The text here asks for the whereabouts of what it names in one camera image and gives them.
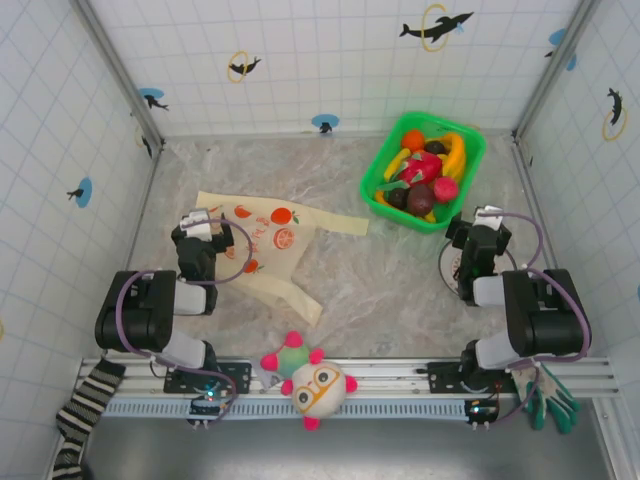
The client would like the beige printed plastic bag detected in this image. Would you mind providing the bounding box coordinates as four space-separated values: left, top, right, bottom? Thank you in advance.
195 190 370 329

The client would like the pink fake peach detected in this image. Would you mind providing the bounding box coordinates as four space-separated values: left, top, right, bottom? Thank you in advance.
432 176 460 204

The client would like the dark brown fake avocado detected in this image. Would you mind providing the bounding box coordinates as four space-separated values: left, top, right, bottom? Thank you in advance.
405 183 436 215

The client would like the green plastic basket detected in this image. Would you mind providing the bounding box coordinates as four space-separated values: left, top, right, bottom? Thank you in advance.
359 110 488 235

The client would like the yellow fake banana bunch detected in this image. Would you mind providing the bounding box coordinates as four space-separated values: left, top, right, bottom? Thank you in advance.
432 131 468 179

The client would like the yellow fake corn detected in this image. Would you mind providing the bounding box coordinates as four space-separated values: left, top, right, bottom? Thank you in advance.
383 149 409 182

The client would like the bird blue oval sticker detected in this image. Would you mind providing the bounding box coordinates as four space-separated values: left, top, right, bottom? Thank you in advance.
66 177 94 209

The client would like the small circuit board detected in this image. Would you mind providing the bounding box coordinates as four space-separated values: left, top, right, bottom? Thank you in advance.
187 391 237 429
463 397 501 430

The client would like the seal blue oval sticker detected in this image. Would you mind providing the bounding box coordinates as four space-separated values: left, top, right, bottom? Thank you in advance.
310 113 340 135

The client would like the shark blue oval sticker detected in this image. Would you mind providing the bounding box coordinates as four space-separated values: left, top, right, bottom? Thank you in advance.
138 87 170 112

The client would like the green white work glove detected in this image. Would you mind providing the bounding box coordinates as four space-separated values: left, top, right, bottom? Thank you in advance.
509 362 582 435

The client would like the black white striped sock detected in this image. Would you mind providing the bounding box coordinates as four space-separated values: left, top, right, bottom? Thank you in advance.
52 357 127 480

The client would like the round plush toy with glasses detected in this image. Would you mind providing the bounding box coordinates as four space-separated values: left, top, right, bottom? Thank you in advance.
259 330 359 432

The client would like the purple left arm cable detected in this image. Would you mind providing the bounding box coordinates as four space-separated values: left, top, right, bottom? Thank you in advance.
113 217 255 426

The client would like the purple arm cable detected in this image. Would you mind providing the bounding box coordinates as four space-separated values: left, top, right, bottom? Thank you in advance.
113 217 255 426
482 209 594 426

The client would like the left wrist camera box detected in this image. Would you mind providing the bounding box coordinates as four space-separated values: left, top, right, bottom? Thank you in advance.
178 208 217 241

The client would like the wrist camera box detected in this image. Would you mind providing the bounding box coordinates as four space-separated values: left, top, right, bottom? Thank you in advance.
471 204 504 231
178 208 217 241

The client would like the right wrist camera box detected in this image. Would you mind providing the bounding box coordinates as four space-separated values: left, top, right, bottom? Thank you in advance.
471 204 504 231

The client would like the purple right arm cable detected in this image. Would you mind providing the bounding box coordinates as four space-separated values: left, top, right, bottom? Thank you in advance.
482 209 594 426

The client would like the black fish ring sticker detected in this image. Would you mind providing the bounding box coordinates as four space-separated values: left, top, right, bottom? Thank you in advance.
133 124 154 160

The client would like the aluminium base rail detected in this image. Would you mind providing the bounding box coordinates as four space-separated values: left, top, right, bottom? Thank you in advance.
77 355 621 399

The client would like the small dolphin ring sticker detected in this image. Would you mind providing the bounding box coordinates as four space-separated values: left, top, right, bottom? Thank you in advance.
227 49 262 84

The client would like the slotted pale cable duct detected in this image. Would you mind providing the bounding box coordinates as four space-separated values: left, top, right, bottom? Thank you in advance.
102 397 506 420

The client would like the grey metal frame post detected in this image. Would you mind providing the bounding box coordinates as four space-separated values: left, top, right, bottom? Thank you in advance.
69 0 166 151
512 0 599 141

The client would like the medium dolphin ring sticker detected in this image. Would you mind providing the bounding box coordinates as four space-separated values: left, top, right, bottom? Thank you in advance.
602 87 629 142

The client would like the large dolphin ring sticker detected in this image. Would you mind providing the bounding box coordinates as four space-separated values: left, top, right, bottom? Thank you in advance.
398 3 475 54

